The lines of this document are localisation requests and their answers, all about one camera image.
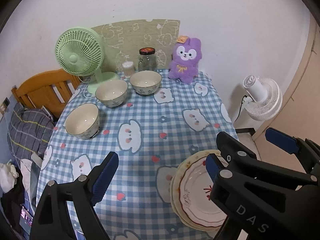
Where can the glass jar black lid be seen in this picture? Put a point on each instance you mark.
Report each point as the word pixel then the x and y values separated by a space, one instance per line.
pixel 147 59

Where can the cotton swab container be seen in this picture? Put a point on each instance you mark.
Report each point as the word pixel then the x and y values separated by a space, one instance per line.
pixel 128 68

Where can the green desk fan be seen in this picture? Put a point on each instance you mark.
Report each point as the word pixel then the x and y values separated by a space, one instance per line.
pixel 80 52

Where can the white floor fan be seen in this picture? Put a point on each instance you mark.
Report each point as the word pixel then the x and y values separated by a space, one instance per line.
pixel 266 97

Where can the grey plaid pillow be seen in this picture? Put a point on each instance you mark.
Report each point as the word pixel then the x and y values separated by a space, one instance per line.
pixel 29 133

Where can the cream plate underneath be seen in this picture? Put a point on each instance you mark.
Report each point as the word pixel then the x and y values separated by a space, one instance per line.
pixel 175 192

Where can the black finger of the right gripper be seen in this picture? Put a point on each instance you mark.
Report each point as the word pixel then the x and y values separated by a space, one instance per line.
pixel 306 151
pixel 240 152

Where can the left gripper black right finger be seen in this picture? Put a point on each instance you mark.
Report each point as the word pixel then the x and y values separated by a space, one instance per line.
pixel 264 200

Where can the wooden bed headboard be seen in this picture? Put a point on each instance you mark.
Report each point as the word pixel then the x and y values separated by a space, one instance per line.
pixel 49 89

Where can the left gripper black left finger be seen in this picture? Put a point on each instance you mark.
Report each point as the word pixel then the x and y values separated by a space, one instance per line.
pixel 52 219

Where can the blue checkered tablecloth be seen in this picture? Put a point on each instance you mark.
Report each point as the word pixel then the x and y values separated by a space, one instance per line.
pixel 152 135

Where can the white red patterned plate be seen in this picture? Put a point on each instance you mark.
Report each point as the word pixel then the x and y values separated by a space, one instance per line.
pixel 197 194

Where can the cream ceramic bowl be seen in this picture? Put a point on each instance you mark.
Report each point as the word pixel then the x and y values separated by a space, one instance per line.
pixel 112 93
pixel 84 121
pixel 146 82

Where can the olive cartoon print mat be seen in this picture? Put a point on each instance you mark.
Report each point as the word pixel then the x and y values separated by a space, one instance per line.
pixel 123 40

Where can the white crumpled cloth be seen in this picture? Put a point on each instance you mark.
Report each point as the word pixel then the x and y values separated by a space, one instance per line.
pixel 8 176

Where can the purple plush bunny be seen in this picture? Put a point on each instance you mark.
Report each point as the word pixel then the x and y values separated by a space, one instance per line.
pixel 185 59

